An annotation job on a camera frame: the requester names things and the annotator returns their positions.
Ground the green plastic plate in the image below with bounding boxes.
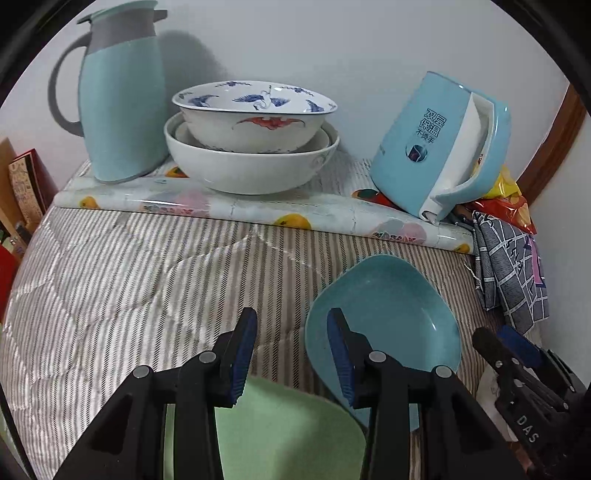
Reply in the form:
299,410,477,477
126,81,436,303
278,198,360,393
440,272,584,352
163,375,368,480

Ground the teal plastic plate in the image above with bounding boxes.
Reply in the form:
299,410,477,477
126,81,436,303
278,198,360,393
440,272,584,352
304,255,461,427

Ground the grey checked folded cloth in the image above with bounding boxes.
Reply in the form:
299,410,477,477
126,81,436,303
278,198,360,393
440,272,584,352
472,212,549,335

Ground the striped quilted table cover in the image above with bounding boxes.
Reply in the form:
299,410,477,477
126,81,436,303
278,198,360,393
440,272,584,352
1,207,499,479

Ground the red orange snack bag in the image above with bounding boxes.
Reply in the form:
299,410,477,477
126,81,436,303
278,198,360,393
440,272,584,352
472,194,537,235

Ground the red paper bag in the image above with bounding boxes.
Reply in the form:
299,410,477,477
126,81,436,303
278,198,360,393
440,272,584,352
0,246,19,319

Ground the yellow chips bag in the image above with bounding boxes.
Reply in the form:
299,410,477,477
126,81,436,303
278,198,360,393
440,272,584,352
482,165,522,200

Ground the fruit print rolled mat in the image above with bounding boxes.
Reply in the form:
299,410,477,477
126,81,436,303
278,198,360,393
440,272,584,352
54,155,475,254

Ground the brown patterned box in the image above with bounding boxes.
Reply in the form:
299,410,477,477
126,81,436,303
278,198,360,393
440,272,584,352
8,149,57,233

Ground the light blue electric kettle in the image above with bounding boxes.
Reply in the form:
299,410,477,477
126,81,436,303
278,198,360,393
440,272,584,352
370,71,512,223

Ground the large white ceramic bowl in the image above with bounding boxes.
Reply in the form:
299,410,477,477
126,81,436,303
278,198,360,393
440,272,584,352
163,114,341,195

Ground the light blue thermos jug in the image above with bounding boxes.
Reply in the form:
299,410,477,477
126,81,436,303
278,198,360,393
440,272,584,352
47,1,168,184

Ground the blue patterned porcelain bowl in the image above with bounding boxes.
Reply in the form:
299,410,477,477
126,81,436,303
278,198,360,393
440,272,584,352
172,80,338,154

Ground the brown wooden door frame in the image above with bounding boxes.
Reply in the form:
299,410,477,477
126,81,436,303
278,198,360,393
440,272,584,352
518,84,587,206

